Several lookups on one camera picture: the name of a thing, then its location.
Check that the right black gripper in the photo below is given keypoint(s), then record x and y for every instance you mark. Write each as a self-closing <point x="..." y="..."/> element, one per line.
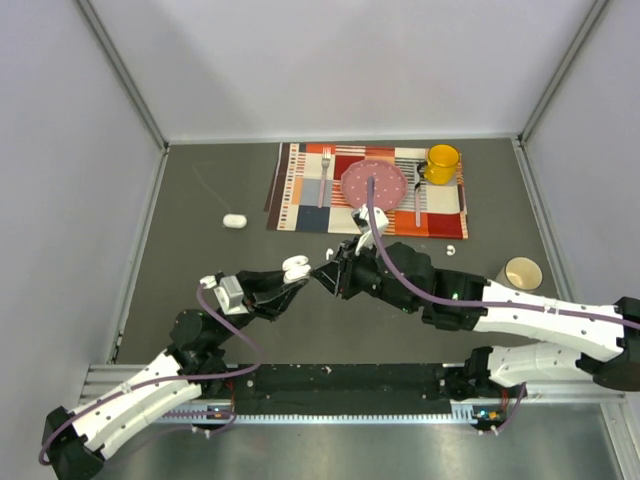
<point x="342" y="270"/>

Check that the white charging case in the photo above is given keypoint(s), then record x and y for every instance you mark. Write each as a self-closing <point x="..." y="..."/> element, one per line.
<point x="296" y="268"/>

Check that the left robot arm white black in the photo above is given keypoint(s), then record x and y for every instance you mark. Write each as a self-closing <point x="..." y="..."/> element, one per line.
<point x="76" y="443"/>

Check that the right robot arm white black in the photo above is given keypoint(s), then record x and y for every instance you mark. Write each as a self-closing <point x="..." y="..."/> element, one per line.
<point x="569" y="341"/>

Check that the closed white earbud case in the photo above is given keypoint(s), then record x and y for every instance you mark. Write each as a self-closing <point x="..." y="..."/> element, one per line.
<point x="234" y="221"/>

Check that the patchwork colourful placemat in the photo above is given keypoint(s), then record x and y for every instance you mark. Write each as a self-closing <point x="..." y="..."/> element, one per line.
<point x="318" y="186"/>

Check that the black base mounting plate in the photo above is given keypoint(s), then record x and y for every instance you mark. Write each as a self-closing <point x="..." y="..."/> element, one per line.
<point x="351" y="388"/>

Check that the pink dotted plate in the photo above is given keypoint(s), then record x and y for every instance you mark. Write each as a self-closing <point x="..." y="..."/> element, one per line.
<point x="390" y="184"/>

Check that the yellow mug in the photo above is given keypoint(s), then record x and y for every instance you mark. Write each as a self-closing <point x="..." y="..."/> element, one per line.
<point x="440" y="164"/>

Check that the beige ceramic mug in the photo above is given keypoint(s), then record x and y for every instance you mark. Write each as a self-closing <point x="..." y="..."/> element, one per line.
<point x="520" y="273"/>

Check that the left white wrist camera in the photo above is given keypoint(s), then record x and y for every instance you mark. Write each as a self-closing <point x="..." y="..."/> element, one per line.
<point x="228" y="292"/>

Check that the pink handled fork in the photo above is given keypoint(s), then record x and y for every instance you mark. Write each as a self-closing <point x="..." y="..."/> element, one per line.
<point x="325" y="163"/>

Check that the grey slotted cable duct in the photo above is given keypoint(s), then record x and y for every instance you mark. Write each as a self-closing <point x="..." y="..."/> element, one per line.
<point x="216" y="412"/>

